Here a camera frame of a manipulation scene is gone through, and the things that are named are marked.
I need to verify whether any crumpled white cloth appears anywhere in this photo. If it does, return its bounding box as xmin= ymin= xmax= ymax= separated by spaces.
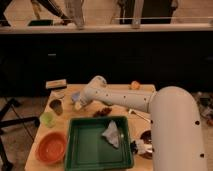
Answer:
xmin=102 ymin=120 xmax=119 ymax=148

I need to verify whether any green plastic tray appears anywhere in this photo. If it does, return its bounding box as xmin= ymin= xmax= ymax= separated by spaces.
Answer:
xmin=64 ymin=116 xmax=134 ymax=171

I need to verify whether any dark red grape bunch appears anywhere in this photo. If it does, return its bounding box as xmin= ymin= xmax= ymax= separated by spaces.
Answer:
xmin=93 ymin=107 xmax=112 ymax=117

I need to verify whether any light green plastic cup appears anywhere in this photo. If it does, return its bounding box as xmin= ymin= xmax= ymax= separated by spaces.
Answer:
xmin=39 ymin=112 xmax=55 ymax=128

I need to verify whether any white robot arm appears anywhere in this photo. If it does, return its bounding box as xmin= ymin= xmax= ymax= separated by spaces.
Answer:
xmin=76 ymin=76 xmax=208 ymax=171

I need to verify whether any metal fork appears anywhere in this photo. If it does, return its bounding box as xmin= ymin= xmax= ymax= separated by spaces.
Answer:
xmin=128 ymin=109 xmax=151 ymax=123

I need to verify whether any white plastic scoop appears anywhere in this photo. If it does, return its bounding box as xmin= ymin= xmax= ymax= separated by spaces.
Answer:
xmin=51 ymin=91 xmax=65 ymax=99

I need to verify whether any small grey metal cup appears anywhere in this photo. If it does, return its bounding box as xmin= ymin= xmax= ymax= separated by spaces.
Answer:
xmin=49 ymin=99 xmax=63 ymax=115

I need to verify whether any dark brown bowl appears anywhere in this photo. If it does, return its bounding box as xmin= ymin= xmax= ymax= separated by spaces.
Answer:
xmin=140 ymin=130 xmax=152 ymax=159

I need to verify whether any blue sponge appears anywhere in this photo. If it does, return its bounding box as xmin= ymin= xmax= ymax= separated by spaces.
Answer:
xmin=71 ymin=92 xmax=80 ymax=103

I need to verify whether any orange toy fruit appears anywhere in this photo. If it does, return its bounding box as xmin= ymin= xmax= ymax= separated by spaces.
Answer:
xmin=130 ymin=81 xmax=140 ymax=90

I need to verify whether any black office chair base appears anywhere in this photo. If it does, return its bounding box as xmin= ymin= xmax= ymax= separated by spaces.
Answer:
xmin=0 ymin=98 xmax=40 ymax=171

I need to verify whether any wooden block brush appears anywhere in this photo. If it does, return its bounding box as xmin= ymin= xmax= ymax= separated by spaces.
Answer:
xmin=45 ymin=79 xmax=67 ymax=90

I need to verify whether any red orange bowl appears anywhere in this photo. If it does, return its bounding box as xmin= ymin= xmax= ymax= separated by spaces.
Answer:
xmin=35 ymin=132 xmax=67 ymax=165

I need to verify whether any white handled dish brush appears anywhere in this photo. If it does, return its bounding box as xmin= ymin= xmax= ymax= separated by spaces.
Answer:
xmin=130 ymin=139 xmax=153 ymax=155

